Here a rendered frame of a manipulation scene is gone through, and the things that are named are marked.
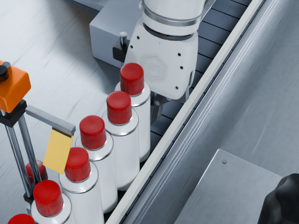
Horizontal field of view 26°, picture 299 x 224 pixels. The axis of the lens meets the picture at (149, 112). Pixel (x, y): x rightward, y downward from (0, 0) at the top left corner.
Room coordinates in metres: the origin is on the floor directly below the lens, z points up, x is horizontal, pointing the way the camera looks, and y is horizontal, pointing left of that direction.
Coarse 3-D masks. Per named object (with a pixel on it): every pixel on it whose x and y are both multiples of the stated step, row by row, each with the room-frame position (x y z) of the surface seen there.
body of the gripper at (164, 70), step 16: (144, 32) 0.64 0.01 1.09; (128, 48) 0.64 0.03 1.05; (144, 48) 0.63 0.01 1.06; (160, 48) 0.62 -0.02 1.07; (176, 48) 0.61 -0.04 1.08; (192, 48) 0.61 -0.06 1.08; (144, 64) 0.62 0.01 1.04; (160, 64) 0.61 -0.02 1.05; (176, 64) 0.60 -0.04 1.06; (192, 64) 0.61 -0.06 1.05; (144, 80) 0.61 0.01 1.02; (160, 80) 0.60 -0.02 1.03; (176, 80) 0.59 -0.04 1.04; (192, 80) 0.61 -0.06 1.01; (176, 96) 0.58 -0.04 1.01
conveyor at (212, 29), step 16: (224, 0) 0.92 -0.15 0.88; (240, 0) 0.92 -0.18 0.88; (208, 16) 0.87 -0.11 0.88; (224, 16) 0.87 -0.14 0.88; (240, 16) 0.87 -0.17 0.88; (208, 32) 0.83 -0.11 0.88; (224, 32) 0.83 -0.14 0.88; (208, 48) 0.79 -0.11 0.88; (208, 64) 0.75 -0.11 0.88; (224, 64) 0.77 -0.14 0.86; (176, 112) 0.65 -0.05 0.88; (192, 112) 0.65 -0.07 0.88; (160, 128) 0.61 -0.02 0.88; (160, 160) 0.55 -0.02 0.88
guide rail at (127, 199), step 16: (256, 0) 0.88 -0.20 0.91; (240, 32) 0.81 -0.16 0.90; (224, 48) 0.76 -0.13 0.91; (208, 80) 0.69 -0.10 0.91; (192, 96) 0.65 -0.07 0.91; (176, 128) 0.59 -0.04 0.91; (160, 144) 0.56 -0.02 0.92; (144, 176) 0.50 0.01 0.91; (128, 192) 0.47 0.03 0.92; (128, 208) 0.46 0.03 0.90
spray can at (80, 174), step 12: (72, 156) 0.43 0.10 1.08; (84, 156) 0.43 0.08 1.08; (72, 168) 0.41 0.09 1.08; (84, 168) 0.42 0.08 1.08; (96, 168) 0.44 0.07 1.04; (60, 180) 0.42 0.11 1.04; (72, 180) 0.41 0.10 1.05; (84, 180) 0.42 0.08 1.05; (96, 180) 0.42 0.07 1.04; (72, 192) 0.40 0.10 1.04; (84, 192) 0.41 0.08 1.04; (96, 192) 0.42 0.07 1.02; (72, 204) 0.41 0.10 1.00; (84, 204) 0.40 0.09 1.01; (96, 204) 0.41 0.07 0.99; (84, 216) 0.40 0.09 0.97; (96, 216) 0.41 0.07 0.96
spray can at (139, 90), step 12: (120, 72) 0.57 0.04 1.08; (132, 72) 0.57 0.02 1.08; (120, 84) 0.57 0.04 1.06; (132, 84) 0.55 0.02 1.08; (144, 84) 0.57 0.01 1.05; (132, 96) 0.55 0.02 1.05; (144, 96) 0.55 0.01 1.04; (144, 108) 0.55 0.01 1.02; (144, 120) 0.55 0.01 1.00; (144, 132) 0.55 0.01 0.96; (144, 144) 0.55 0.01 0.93; (144, 156) 0.55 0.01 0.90
